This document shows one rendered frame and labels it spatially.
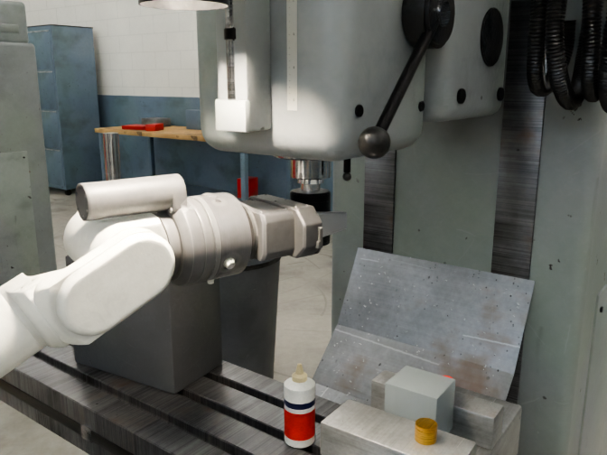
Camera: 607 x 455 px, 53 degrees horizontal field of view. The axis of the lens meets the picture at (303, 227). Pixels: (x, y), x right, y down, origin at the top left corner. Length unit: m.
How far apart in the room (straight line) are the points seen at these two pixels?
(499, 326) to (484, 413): 0.31
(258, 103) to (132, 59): 7.20
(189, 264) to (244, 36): 0.22
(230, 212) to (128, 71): 7.26
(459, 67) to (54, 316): 0.50
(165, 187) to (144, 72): 7.03
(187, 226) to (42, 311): 0.15
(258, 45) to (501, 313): 0.60
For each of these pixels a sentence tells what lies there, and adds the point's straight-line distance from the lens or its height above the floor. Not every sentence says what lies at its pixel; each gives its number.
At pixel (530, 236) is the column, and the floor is 1.16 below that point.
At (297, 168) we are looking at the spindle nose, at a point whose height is 1.29.
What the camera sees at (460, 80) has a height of 1.39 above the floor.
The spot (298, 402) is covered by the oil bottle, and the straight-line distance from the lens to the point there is 0.80.
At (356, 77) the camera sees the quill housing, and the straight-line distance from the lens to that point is 0.58.
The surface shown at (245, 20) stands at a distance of 0.59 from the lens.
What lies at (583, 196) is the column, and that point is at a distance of 0.96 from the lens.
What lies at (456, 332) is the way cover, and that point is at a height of 0.99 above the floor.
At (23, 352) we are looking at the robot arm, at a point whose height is 1.17.
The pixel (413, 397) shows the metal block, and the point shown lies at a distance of 0.67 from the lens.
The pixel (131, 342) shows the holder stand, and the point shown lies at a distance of 0.99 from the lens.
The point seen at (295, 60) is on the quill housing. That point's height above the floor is 1.41.
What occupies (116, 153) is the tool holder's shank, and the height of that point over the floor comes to 1.28.
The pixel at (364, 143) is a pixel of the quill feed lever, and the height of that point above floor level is 1.33.
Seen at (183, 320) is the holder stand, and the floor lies 1.04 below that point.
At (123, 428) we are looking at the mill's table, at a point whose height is 0.93.
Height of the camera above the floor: 1.39
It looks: 14 degrees down
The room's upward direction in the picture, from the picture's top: straight up
